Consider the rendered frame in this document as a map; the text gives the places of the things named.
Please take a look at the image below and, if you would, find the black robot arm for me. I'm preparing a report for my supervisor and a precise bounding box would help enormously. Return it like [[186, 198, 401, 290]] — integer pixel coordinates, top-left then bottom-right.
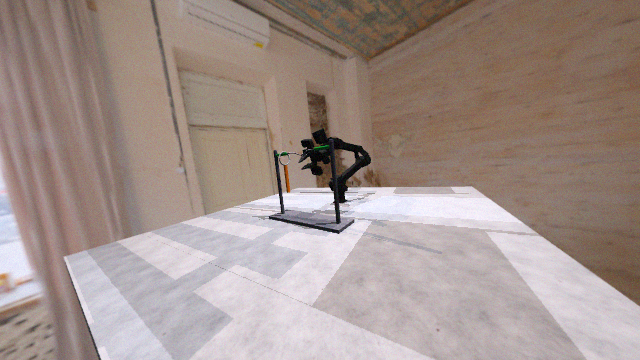
[[312, 128, 371, 203]]

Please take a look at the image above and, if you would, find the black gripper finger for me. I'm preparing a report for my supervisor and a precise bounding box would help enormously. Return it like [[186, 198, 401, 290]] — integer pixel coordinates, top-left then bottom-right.
[[299, 149, 313, 163], [301, 163, 318, 170]]

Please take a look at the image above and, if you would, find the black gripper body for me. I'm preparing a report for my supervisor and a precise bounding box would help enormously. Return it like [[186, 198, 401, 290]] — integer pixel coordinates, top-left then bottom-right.
[[301, 139, 323, 176]]

